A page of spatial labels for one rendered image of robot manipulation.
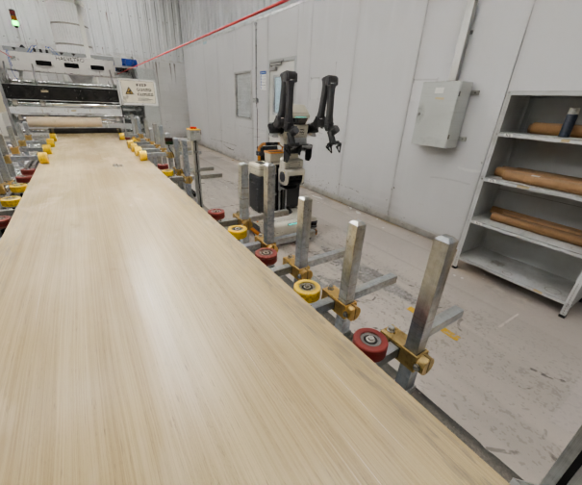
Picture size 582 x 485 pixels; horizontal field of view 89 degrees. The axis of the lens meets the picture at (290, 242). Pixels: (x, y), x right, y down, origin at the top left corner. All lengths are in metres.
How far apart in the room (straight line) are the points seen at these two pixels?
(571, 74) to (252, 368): 3.19
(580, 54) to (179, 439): 3.39
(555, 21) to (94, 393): 3.57
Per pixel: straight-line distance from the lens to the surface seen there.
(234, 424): 0.59
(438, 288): 0.73
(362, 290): 1.06
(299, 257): 1.09
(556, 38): 3.48
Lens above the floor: 1.39
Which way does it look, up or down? 25 degrees down
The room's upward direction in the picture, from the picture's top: 3 degrees clockwise
